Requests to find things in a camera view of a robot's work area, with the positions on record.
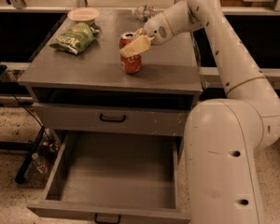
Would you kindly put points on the green chip bag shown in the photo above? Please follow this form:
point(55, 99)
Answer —
point(76, 39)

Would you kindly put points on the closed grey top drawer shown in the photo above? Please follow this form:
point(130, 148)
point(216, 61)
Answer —
point(106, 119)

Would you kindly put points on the open grey middle drawer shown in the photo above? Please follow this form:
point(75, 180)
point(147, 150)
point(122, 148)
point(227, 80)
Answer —
point(114, 178)

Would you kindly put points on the clear plastic water bottle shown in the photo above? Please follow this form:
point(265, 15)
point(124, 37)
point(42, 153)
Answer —
point(144, 13)

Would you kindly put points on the grey drawer cabinet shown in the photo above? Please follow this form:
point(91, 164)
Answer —
point(168, 78)

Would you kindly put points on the plastic bottle on floor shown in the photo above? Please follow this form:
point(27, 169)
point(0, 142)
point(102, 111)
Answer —
point(40, 163)

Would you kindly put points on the black pole on floor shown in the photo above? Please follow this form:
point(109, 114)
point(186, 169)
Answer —
point(19, 179)

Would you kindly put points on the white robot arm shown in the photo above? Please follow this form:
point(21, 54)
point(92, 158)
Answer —
point(221, 135)

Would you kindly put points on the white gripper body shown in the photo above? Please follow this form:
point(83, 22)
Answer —
point(156, 28)

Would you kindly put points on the red coke can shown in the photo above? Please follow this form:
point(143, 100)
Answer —
point(133, 64)

